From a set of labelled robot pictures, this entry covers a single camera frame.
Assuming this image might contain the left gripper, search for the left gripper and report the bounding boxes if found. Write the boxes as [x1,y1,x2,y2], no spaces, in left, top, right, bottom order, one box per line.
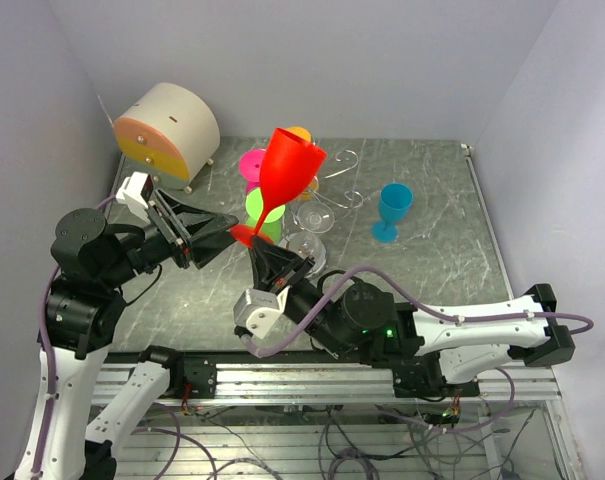
[100,185,239,286]

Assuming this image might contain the blue plastic wine glass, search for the blue plastic wine glass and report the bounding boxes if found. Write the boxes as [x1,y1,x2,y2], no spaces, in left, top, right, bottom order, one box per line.
[372,183,414,243]

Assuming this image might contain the floor cable bundle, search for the floor cable bundle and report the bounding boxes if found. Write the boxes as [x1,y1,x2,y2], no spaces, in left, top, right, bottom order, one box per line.
[131,399,543,480]

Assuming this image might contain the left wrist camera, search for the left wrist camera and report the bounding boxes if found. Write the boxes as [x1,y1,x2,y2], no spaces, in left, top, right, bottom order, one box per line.
[115,172,154,222]

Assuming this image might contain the orange plastic wine glass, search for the orange plastic wine glass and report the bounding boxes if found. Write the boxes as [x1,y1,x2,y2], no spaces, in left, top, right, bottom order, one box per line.
[286,126,319,201]

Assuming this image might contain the round mini drawer cabinet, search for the round mini drawer cabinet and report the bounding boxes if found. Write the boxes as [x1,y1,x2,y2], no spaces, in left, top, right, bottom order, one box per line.
[113,82,221,191]

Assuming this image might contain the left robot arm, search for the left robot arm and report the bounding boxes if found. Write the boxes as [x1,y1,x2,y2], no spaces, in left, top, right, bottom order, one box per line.
[11,190,238,479]

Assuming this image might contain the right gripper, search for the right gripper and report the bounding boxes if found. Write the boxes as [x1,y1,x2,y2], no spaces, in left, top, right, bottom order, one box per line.
[248,234,351,358]

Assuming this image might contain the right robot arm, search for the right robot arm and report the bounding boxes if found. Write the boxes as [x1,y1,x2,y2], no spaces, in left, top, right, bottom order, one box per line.
[233,239,576,398]

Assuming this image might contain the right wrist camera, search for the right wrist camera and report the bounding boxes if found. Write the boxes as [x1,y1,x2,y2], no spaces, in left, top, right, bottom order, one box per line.
[233,286,290,339]

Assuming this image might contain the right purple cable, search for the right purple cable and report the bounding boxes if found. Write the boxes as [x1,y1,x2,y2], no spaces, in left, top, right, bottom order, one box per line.
[241,264,594,441]

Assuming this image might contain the red plastic wine glass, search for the red plastic wine glass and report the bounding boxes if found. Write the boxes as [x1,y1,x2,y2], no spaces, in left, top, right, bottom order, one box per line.
[230,128,327,248]

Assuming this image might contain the green plastic wine glass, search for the green plastic wine glass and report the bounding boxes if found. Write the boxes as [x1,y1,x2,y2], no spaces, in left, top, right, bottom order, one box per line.
[245,188,286,244]

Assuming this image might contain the purple cable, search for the purple cable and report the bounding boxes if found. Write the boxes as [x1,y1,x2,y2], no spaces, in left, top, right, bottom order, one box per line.
[241,264,594,441]
[26,194,121,480]

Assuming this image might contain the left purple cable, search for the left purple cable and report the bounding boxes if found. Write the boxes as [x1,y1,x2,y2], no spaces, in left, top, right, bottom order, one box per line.
[26,194,121,480]

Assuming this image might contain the pink plastic wine glass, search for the pink plastic wine glass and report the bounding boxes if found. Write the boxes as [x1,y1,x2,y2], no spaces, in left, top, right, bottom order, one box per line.
[238,149,266,193]

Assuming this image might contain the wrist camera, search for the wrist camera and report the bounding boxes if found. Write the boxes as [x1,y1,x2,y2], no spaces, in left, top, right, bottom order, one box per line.
[115,172,154,222]
[233,286,290,339]

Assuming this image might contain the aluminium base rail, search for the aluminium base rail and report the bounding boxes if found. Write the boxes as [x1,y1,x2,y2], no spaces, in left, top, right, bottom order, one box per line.
[86,349,563,406]

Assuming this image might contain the clear wine glass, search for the clear wine glass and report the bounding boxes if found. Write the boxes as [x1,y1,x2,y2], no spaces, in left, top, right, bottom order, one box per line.
[288,201,335,260]

